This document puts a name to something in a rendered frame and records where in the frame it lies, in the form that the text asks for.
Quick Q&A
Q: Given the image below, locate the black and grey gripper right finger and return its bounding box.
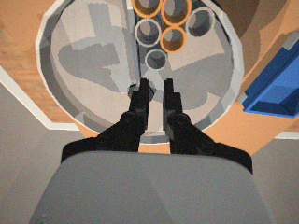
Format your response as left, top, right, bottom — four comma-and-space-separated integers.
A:
163, 78, 252, 173

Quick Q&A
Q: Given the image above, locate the bronze bushing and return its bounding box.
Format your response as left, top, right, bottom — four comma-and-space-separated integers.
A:
132, 0, 163, 18
160, 22, 187, 53
161, 0, 192, 26

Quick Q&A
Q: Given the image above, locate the blue shallow tray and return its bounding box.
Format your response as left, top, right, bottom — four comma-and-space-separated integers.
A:
237, 31, 299, 119

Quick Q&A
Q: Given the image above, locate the grey metal bushing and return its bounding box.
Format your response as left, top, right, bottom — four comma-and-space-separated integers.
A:
183, 1, 215, 39
135, 14, 162, 47
145, 40, 168, 71

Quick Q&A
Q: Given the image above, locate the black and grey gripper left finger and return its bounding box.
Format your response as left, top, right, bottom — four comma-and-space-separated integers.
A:
61, 78, 150, 163

